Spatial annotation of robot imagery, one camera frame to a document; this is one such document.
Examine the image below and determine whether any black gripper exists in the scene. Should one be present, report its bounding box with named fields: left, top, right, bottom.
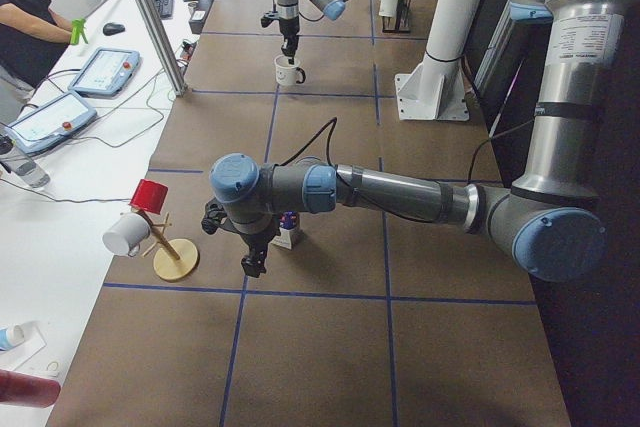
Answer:
left=278, top=17, right=300, bottom=65
left=240, top=219, right=279, bottom=277

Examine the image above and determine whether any white mug black handle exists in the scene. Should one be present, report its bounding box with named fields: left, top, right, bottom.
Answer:
left=274, top=55, right=306, bottom=86

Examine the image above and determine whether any blue white milk carton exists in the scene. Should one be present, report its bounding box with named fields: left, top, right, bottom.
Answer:
left=271, top=211, right=301, bottom=250

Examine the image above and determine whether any red cup on tree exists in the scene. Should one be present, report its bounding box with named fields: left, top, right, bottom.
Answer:
left=129, top=179, right=168, bottom=214

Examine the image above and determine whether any white cup on tree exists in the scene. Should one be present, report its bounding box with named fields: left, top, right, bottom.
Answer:
left=102, top=212, right=151, bottom=257

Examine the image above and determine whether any wooden mug tree stand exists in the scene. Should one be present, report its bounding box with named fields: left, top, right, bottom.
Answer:
left=133, top=209, right=199, bottom=282

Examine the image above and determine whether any white ribbed HOME mug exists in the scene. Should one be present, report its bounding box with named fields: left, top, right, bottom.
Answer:
left=378, top=0, right=399, bottom=18

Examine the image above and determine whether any black computer mouse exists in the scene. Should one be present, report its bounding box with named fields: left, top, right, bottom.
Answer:
left=102, top=22, right=126, bottom=36

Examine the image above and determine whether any far teach pendant tablet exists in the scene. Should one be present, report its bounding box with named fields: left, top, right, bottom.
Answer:
left=68, top=47, right=140, bottom=98

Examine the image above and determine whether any teach pendant tablet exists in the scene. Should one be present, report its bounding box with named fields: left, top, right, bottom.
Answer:
left=68, top=47, right=140, bottom=98
left=5, top=92, right=97, bottom=155

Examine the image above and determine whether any green plastic object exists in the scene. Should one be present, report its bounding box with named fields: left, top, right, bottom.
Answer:
left=69, top=18, right=88, bottom=45

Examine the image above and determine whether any near teach pendant tablet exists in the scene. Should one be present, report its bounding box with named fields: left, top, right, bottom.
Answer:
left=5, top=92, right=97, bottom=155

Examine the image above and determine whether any blue white tube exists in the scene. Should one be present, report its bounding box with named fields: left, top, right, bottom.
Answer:
left=0, top=325, right=25, bottom=352

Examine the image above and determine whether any clear water bottle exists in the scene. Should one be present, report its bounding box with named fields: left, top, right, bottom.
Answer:
left=0, top=135, right=50, bottom=188

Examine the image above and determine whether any person in black shirt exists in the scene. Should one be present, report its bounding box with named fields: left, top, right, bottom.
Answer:
left=1, top=0, right=72, bottom=105

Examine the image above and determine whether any red bottle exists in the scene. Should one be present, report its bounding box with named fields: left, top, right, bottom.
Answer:
left=0, top=370, right=61, bottom=408

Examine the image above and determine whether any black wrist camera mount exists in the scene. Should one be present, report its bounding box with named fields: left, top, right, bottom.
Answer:
left=201, top=198, right=229, bottom=235

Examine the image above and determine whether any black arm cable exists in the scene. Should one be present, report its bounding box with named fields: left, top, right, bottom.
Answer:
left=278, top=117, right=536, bottom=223

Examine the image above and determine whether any black wire dish rack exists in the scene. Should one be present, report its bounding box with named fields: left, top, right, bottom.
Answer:
left=378, top=0, right=412, bottom=34

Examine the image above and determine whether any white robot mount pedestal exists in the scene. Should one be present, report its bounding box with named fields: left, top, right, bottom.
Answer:
left=394, top=0, right=480, bottom=121

